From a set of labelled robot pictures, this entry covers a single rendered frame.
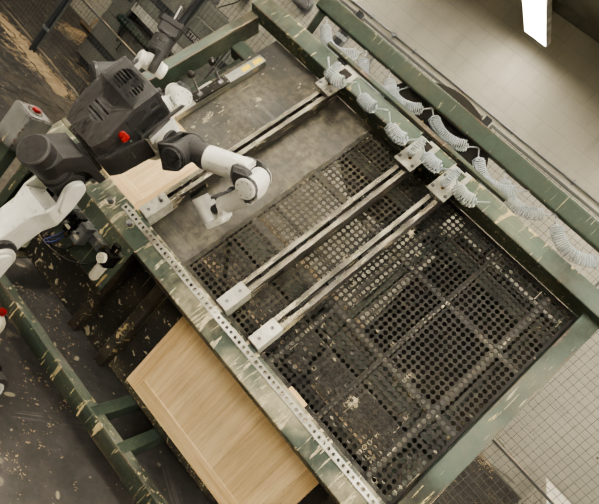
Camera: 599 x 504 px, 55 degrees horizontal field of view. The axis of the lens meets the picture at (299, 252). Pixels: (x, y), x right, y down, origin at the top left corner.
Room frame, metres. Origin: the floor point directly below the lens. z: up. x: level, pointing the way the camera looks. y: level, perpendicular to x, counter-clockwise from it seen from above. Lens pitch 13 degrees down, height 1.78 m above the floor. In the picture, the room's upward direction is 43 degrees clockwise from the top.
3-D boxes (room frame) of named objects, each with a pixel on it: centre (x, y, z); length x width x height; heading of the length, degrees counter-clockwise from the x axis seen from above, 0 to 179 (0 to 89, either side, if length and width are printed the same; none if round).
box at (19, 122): (2.23, 1.19, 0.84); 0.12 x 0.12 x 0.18; 73
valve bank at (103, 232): (2.17, 0.75, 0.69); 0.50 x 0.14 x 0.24; 73
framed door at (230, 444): (2.19, -0.25, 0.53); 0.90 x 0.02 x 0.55; 73
